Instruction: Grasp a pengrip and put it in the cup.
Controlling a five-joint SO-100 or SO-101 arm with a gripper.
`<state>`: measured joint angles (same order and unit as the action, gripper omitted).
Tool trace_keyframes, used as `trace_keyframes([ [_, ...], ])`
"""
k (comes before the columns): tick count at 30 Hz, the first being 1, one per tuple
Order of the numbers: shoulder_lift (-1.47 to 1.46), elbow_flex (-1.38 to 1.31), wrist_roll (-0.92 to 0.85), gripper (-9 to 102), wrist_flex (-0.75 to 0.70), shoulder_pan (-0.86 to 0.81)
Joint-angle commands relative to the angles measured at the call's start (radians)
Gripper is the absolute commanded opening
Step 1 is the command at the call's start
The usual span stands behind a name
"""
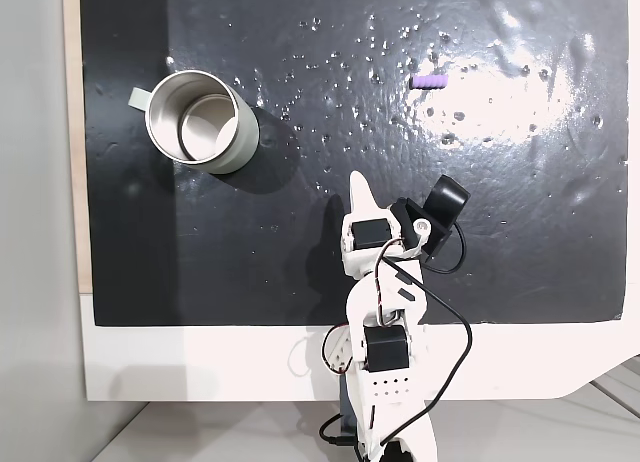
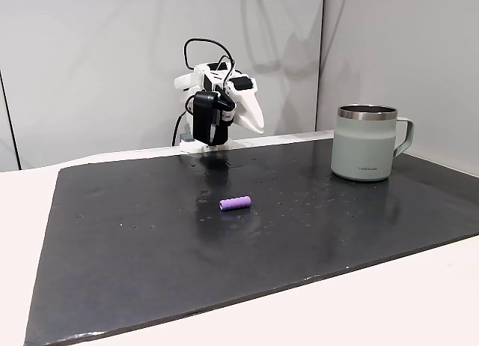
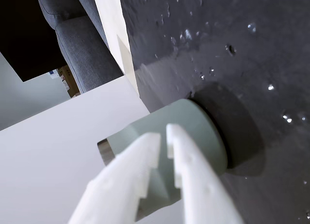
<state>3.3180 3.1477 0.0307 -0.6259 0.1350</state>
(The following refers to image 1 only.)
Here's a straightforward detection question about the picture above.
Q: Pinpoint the purple ribbed pen grip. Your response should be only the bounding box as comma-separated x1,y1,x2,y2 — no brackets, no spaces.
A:
409,73,448,91

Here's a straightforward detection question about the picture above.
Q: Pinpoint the light wooden board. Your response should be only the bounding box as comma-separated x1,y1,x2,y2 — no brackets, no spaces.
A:
62,0,94,297

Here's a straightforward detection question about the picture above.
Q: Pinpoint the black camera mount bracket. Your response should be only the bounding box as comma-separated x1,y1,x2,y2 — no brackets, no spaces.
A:
389,196,454,261

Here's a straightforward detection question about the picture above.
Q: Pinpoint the black oval camera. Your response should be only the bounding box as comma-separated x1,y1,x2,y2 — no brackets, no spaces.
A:
423,174,471,231

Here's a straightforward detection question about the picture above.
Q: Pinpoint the red black white servo wire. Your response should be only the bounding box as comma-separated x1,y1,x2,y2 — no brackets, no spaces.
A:
321,239,407,379

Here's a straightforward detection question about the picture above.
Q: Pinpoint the steel mug with pale handle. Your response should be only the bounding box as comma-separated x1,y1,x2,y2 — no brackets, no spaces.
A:
127,70,262,176

